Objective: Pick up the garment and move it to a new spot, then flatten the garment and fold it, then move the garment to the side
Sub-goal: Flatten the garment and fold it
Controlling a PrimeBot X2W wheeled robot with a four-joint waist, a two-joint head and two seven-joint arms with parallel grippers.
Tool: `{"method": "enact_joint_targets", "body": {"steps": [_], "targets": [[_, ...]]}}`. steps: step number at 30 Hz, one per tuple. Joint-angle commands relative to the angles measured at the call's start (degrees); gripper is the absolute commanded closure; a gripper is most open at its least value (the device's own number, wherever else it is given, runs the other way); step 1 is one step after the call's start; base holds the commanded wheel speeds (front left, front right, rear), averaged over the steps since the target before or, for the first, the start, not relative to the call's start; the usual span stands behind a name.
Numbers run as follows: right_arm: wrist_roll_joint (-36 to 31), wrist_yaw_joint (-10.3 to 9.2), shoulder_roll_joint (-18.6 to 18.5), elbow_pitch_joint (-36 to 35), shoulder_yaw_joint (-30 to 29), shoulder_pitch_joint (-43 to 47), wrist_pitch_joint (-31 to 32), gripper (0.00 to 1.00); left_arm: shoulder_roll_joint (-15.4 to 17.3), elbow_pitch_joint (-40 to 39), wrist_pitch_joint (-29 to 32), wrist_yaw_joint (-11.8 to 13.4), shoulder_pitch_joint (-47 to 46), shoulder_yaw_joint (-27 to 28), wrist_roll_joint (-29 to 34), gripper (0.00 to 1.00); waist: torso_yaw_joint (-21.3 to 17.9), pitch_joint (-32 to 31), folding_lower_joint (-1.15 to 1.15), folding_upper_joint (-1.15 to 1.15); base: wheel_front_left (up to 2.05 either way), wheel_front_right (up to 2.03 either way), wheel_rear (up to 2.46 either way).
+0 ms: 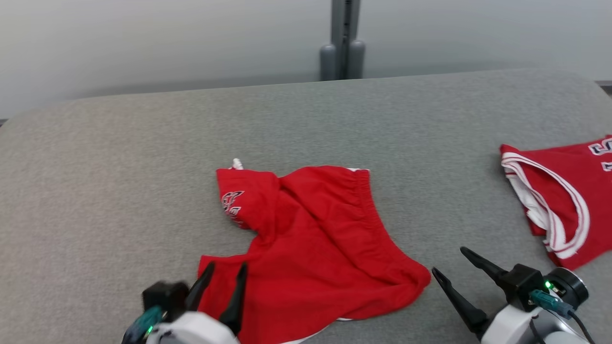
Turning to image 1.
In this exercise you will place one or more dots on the grey partition post, cylindrical feet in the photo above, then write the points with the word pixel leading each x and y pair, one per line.
pixel 342 52

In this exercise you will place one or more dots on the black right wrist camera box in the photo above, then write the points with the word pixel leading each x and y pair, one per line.
pixel 526 284

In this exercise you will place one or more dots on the red shorts with elastic waistband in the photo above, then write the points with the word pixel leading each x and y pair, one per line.
pixel 311 248

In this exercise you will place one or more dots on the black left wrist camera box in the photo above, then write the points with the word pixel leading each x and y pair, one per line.
pixel 165 296

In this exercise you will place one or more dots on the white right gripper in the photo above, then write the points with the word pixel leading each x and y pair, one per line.
pixel 509 327

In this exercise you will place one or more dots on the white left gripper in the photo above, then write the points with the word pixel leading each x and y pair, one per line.
pixel 196 332

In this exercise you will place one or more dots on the red jersey with white sleeves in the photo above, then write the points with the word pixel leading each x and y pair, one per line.
pixel 564 191

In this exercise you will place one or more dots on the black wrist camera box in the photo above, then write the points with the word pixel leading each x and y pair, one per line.
pixel 165 296
pixel 526 284

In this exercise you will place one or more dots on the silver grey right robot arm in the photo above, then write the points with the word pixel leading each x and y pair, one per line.
pixel 559 334

